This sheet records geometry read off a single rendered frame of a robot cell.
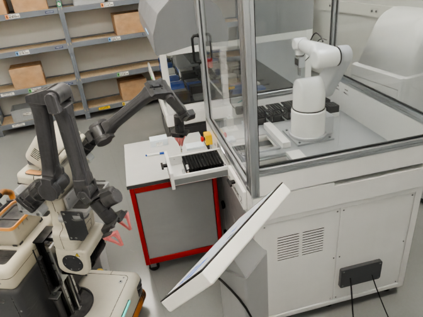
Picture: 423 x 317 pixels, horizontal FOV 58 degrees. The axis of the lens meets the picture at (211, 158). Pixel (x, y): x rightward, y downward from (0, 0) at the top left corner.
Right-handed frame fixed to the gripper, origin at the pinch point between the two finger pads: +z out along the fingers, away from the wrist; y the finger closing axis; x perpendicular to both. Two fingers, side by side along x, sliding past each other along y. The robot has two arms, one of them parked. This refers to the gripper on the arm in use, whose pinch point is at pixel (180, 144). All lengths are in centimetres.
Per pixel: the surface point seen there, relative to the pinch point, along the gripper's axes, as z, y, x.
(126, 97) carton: 100, 189, -299
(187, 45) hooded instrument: -40, 15, -73
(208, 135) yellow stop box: 6.3, -9.9, -26.2
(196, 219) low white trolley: 58, -6, -1
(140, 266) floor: 99, 35, 12
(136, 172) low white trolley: 23.0, 31.9, 1.6
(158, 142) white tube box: 21, 30, -36
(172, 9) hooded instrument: -65, 24, -70
